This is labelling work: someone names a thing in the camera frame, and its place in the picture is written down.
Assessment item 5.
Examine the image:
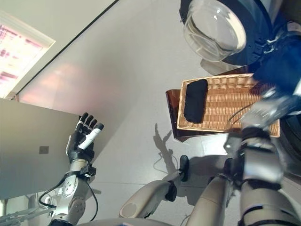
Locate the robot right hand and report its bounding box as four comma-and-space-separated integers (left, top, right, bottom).
261, 87, 301, 116

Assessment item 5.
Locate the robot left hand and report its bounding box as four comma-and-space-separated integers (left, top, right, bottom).
65, 112, 105, 163

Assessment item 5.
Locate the blue garment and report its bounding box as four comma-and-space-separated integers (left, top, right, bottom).
253, 39, 301, 96

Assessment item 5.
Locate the black garment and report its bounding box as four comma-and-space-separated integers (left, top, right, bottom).
183, 79, 209, 123

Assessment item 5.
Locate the grey front-load washing machine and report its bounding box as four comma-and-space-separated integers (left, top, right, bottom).
246, 0, 301, 175

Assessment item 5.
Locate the grey partition panel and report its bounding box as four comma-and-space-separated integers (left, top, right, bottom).
0, 97, 82, 201

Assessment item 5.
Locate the shallow wicker laundry basket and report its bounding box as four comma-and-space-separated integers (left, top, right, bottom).
176, 73, 281, 138

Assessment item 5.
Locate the round glass washer door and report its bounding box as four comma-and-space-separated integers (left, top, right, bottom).
178, 0, 273, 66

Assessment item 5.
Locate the robot right leg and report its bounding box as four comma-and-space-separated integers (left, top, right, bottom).
185, 157, 243, 226

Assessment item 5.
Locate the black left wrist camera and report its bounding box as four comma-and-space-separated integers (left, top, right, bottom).
79, 164, 97, 178

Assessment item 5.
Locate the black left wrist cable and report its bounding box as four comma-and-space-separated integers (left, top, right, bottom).
39, 175, 98, 222

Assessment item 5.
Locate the metal stand frame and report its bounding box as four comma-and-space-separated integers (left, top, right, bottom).
0, 193, 58, 226

